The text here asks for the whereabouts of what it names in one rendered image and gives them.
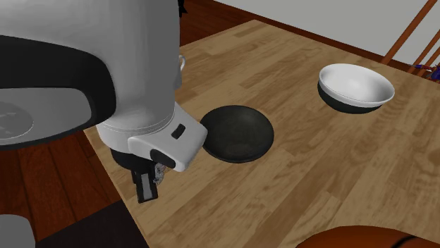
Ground small silver metal thing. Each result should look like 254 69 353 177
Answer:
153 162 169 186

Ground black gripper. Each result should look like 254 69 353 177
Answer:
109 147 162 204

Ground white bowl with black outside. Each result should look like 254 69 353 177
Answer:
317 63 396 115

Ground brown wooden chair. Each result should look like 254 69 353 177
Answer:
380 0 440 77

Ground black shallow bowl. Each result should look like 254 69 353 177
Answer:
200 104 275 164

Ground orange round ball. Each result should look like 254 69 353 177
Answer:
295 225 440 248

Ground dark robot stand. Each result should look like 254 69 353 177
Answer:
35 199 151 248

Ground wooden table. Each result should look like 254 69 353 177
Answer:
82 19 440 248

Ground blue and red toy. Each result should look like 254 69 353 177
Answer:
409 63 440 84

